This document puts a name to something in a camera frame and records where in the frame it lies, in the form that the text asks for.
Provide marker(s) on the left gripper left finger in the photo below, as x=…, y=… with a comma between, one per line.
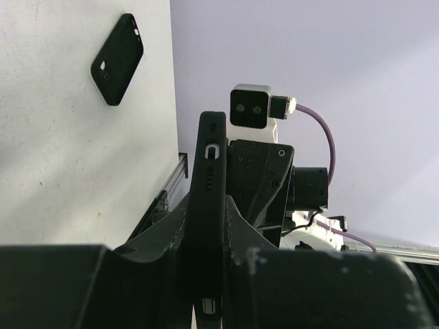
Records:
x=91, y=286

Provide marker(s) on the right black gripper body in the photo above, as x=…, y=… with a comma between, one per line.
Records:
x=266, y=186

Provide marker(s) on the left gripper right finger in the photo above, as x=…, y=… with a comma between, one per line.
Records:
x=268, y=287

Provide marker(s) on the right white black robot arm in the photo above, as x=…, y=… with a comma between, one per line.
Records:
x=313, y=231

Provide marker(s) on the black phone case on table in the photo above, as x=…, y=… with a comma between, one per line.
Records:
x=117, y=60

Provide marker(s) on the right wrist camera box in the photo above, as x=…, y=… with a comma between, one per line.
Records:
x=254, y=112

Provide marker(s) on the aluminium front rail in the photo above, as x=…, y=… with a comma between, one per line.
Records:
x=411, y=253

